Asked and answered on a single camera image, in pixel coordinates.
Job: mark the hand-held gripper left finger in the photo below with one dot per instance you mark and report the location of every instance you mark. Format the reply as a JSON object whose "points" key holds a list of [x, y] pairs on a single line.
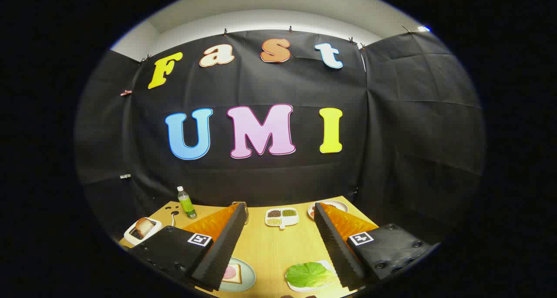
{"points": [[217, 250]]}

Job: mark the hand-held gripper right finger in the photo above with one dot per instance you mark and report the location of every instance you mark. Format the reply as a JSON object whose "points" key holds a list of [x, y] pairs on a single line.
{"points": [[337, 250]]}

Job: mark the green lettuce leaf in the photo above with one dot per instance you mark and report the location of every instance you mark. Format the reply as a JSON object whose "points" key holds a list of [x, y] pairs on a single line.
{"points": [[310, 275]]}

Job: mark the toasted bread slice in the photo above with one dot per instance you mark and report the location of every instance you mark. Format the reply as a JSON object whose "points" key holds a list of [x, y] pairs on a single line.
{"points": [[143, 226]]}

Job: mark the white leaf shaped plate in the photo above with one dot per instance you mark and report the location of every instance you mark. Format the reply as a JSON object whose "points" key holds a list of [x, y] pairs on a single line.
{"points": [[327, 264]]}

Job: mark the pink ham slice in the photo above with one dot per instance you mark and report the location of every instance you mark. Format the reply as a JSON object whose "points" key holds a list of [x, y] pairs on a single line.
{"points": [[228, 272]]}

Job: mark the bread slice under ham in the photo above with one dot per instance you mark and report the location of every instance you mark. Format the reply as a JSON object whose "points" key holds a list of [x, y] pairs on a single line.
{"points": [[235, 277]]}

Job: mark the light green round plate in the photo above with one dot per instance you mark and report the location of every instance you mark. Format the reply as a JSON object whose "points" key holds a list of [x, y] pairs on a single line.
{"points": [[249, 274]]}

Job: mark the white round plate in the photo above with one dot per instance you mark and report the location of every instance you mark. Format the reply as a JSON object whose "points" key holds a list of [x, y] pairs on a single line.
{"points": [[336, 203]]}

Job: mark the green label plastic bottle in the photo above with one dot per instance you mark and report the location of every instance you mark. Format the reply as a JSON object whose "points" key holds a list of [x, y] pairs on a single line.
{"points": [[186, 202]]}

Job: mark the pile of green beans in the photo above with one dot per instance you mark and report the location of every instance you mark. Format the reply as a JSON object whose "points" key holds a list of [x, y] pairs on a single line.
{"points": [[289, 212]]}

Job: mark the pile of yellow beans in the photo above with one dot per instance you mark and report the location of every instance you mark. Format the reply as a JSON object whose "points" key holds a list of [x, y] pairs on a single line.
{"points": [[273, 222]]}

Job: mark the white divided dish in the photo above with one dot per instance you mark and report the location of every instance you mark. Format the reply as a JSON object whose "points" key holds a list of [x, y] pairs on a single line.
{"points": [[282, 217]]}

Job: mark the pile of brown beans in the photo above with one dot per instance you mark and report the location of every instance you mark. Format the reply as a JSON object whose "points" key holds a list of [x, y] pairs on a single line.
{"points": [[274, 213]]}

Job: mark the white toaster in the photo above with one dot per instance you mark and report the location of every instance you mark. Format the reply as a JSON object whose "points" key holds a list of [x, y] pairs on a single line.
{"points": [[129, 237]]}

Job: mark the black backdrop cloth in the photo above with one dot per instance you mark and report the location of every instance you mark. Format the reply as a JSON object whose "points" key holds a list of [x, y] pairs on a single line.
{"points": [[391, 137]]}

